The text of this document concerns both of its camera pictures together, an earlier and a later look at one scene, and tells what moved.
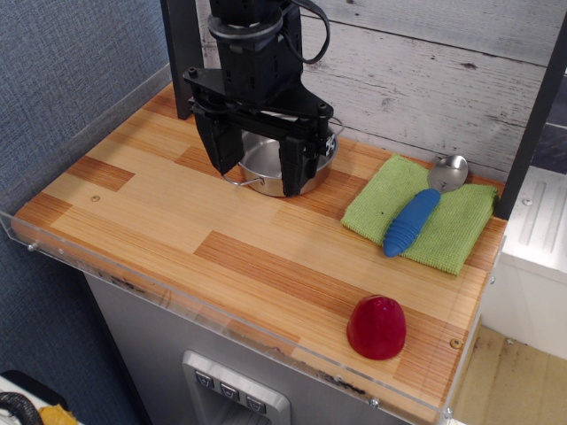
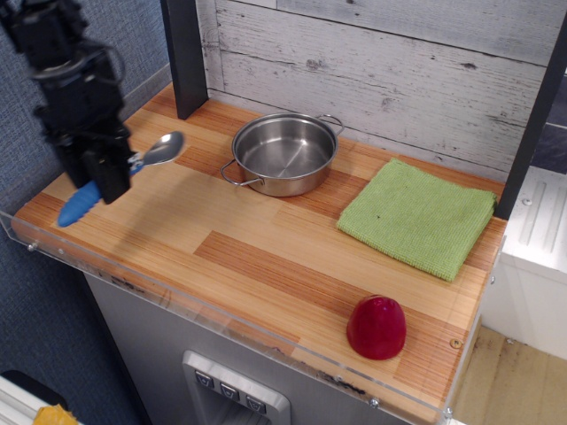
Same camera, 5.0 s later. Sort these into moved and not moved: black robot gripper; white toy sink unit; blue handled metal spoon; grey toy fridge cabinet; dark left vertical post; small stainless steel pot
Moved: black robot gripper; blue handled metal spoon
Not moved: dark left vertical post; small stainless steel pot; grey toy fridge cabinet; white toy sink unit
